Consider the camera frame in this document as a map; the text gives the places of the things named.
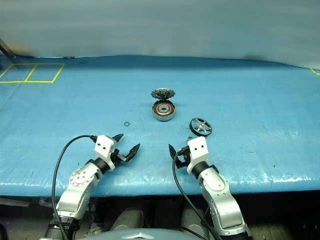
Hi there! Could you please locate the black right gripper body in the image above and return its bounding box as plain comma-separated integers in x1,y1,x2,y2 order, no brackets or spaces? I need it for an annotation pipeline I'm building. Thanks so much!
175,146,193,169

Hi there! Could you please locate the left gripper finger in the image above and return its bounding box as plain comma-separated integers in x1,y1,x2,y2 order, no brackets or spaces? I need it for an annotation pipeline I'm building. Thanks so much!
112,133,125,146
123,143,142,163

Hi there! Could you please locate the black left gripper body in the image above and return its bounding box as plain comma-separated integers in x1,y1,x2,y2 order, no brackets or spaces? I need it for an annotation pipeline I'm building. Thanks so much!
111,147,129,166

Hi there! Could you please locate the black spoked wheel cap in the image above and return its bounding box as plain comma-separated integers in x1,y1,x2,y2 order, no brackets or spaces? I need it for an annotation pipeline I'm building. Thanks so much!
189,116,213,138

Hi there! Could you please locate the round silver metal object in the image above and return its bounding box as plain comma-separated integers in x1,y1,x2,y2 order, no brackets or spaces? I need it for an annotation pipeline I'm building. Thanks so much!
151,98,177,123

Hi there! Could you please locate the silver finned rotor disc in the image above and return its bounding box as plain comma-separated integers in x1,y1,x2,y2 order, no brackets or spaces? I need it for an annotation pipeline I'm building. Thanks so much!
150,87,177,100

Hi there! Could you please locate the blue plastic table cover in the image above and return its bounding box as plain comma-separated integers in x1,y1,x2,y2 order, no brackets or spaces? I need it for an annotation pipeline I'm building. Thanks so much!
0,54,320,199

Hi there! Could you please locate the grey rounded shape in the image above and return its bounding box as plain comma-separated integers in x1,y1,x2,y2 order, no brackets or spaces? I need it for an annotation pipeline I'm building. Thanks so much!
179,202,211,239
110,208,145,232

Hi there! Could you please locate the grey robot torso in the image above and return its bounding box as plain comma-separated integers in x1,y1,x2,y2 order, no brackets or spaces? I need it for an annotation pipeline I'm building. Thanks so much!
93,227,201,240

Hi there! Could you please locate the yellow tape double square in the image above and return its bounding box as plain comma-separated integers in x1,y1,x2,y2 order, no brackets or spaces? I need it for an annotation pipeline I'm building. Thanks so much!
0,62,65,84

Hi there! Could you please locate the dark metal bar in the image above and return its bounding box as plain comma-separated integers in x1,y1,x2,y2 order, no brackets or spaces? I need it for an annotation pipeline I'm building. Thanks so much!
0,38,17,60

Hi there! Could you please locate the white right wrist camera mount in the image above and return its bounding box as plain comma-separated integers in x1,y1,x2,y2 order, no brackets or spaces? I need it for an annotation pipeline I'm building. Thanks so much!
186,136,210,175

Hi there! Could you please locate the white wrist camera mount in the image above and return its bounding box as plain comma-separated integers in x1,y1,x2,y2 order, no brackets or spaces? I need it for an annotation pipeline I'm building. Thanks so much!
94,134,118,172
186,136,210,175

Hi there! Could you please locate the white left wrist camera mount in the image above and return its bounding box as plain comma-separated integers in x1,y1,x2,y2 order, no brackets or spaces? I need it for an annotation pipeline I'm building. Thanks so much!
94,134,118,172

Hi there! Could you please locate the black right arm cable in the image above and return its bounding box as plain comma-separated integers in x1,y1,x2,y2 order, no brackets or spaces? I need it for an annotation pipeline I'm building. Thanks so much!
171,152,221,240

